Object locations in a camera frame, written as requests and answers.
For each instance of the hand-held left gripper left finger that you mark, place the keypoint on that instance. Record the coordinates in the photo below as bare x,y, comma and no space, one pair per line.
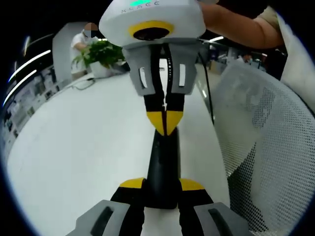
110,216

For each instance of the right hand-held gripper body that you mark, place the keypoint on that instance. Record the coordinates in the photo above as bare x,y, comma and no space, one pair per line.
152,14

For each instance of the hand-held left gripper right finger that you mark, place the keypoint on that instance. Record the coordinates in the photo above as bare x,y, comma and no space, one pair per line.
201,216

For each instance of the black remote control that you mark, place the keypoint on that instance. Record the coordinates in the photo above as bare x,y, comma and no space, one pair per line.
163,167

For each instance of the potted green plant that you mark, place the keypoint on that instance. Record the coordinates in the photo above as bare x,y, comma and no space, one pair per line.
103,54

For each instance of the long ceiling light strip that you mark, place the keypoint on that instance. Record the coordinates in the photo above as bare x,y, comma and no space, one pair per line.
216,39

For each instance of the white mesh office chair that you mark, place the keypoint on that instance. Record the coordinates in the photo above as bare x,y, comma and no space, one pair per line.
270,123

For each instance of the background display shelving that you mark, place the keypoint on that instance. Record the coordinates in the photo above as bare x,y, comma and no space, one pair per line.
29,103

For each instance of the short ceiling light strip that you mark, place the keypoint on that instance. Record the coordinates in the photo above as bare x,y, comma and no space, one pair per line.
19,86

